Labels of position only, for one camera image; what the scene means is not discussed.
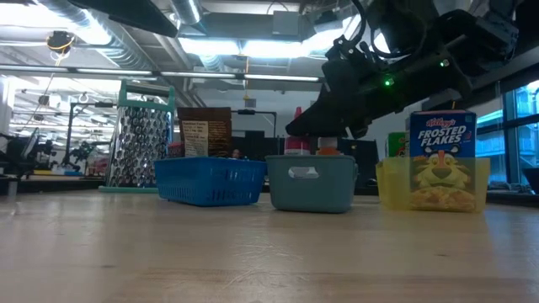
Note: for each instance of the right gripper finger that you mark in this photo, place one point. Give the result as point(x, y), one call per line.
point(337, 113)

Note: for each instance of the orange-yellow squeeze bottle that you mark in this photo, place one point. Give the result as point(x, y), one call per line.
point(327, 147)

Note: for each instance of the red squeeze bottle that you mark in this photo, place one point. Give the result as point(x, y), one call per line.
point(297, 145)

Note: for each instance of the green Apple Jacks cereal box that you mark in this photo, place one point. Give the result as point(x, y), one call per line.
point(396, 145)

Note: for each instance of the small black dropper bottle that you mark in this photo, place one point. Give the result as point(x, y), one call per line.
point(297, 172)

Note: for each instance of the blue Frosted Flakes cereal box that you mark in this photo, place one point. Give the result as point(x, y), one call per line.
point(442, 134)

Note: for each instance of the brown foil packet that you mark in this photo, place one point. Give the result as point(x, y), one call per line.
point(204, 132)

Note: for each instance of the paprika tin with red lid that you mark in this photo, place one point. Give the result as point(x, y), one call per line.
point(176, 149)

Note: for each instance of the black background robot arm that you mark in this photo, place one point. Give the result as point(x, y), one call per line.
point(84, 153)

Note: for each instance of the black partition panels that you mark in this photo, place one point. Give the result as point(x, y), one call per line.
point(261, 145)

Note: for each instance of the yellow plastic bin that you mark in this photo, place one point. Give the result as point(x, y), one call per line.
point(391, 185)

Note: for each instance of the grey ceiling box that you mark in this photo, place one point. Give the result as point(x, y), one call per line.
point(286, 23)

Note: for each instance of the person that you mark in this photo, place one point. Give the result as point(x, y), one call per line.
point(236, 154)

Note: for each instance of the long ceiling light strip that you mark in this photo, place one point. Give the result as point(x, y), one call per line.
point(210, 76)

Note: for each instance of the large glass window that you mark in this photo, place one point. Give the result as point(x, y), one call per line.
point(526, 139)

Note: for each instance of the blue slotted plastic basket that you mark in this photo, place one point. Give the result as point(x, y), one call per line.
point(210, 181)

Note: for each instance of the teal-rimmed metal box grater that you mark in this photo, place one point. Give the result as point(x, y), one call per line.
point(141, 143)

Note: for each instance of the black background chair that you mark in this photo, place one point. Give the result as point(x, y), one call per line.
point(21, 151)

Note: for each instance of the black background rig frame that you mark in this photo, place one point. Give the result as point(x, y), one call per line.
point(90, 104)
point(252, 112)

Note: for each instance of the silver ventilation duct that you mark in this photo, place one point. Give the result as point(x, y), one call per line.
point(130, 56)

